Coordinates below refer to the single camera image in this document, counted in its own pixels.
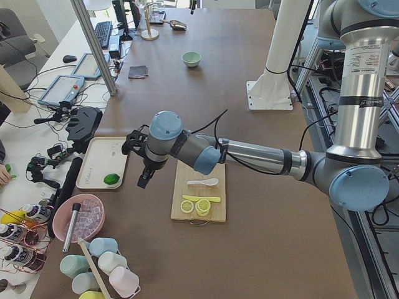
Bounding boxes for green lime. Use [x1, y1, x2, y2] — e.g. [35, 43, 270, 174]
[103, 173, 120, 186]

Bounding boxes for pink bowl with ice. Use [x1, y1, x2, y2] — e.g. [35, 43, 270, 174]
[52, 194, 105, 243]

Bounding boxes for light blue cup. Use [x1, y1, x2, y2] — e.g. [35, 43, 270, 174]
[89, 237, 118, 257]

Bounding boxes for pink cup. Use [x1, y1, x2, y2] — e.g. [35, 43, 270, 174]
[108, 267, 140, 298]

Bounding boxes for wooden mug tree stand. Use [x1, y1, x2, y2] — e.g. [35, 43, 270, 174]
[139, 1, 160, 40]

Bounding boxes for wooden cutting board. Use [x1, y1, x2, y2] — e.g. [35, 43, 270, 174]
[171, 161, 226, 222]

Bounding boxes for yellow cup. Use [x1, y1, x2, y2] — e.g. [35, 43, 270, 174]
[79, 290, 105, 299]

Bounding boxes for white ceramic spoon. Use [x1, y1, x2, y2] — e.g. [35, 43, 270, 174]
[186, 178, 219, 187]

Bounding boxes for metal ice scoop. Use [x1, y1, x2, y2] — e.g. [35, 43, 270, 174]
[161, 19, 187, 31]

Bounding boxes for white mint cup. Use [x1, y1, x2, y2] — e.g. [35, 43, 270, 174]
[98, 251, 128, 275]

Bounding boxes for yellow plastic knife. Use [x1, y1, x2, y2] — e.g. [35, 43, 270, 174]
[182, 195, 221, 202]

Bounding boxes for yellow lemon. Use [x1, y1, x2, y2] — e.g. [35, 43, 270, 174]
[1, 210, 26, 224]

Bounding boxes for green cup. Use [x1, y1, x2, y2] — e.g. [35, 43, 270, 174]
[59, 255, 89, 279]

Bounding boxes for blue teach pendant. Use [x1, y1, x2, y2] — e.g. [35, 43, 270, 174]
[71, 53, 101, 80]
[37, 75, 85, 107]

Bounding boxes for light green ceramic bowl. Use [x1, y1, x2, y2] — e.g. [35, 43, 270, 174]
[181, 52, 201, 67]

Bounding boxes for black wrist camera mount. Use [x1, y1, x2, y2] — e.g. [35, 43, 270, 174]
[122, 124, 149, 157]

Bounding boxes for stacked lemon slices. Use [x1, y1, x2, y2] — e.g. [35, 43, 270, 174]
[195, 198, 211, 217]

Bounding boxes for black keyboard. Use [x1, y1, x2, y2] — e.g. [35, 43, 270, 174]
[94, 21, 113, 49]

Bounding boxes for white wire cup rack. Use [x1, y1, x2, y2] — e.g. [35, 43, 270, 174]
[78, 239, 141, 298]

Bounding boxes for steel muddler black tip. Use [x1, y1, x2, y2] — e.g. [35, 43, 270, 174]
[62, 203, 81, 254]

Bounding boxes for cream rabbit tray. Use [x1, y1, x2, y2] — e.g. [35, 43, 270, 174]
[75, 136, 127, 189]

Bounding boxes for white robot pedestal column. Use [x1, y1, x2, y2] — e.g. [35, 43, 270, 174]
[246, 0, 312, 110]

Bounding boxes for aluminium frame post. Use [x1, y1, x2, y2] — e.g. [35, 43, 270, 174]
[70, 0, 117, 96]

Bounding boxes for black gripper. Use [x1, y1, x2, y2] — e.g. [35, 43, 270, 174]
[137, 136, 171, 189]

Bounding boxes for blue teach pendant near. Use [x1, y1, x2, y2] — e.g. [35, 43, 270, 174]
[37, 75, 85, 107]

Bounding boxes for black computer mouse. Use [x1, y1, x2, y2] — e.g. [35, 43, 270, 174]
[62, 55, 77, 64]

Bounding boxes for folded grey cloth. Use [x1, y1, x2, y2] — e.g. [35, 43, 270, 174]
[128, 65, 148, 79]

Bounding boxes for copper wire bottle rack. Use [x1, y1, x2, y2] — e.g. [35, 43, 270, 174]
[1, 209, 52, 274]

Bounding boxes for lemon slice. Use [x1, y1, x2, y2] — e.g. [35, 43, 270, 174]
[180, 200, 195, 214]

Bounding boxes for black monitor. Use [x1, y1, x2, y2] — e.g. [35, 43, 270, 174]
[112, 0, 141, 41]

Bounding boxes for blue teach pendant far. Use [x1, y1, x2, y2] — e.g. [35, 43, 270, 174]
[71, 53, 101, 80]

